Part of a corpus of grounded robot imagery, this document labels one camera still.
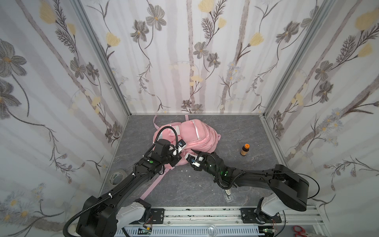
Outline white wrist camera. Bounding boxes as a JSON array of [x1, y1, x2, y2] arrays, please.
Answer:
[[172, 139, 187, 156], [186, 154, 204, 170]]

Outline pink school backpack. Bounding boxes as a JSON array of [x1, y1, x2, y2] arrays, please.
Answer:
[[139, 115, 222, 200]]

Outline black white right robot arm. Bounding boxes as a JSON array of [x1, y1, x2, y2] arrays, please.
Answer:
[[185, 151, 310, 224]]

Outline clear tape roll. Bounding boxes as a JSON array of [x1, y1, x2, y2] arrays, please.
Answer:
[[107, 169, 128, 187]]

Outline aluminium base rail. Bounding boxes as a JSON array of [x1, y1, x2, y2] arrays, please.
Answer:
[[116, 206, 330, 237]]

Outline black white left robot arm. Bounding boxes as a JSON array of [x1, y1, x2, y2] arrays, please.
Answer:
[[63, 126, 180, 237]]

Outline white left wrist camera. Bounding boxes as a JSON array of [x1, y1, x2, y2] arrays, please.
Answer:
[[172, 139, 187, 156]]

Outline red handled scissors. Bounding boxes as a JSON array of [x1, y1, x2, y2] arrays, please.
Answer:
[[293, 226, 308, 237]]

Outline small orange-capped bottle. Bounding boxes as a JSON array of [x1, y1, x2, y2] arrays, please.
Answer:
[[240, 144, 250, 156]]

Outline clear plastic stapler box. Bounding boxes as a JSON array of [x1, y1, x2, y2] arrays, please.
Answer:
[[223, 190, 234, 202]]

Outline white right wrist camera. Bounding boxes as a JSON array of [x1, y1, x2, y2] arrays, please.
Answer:
[[186, 154, 204, 170]]

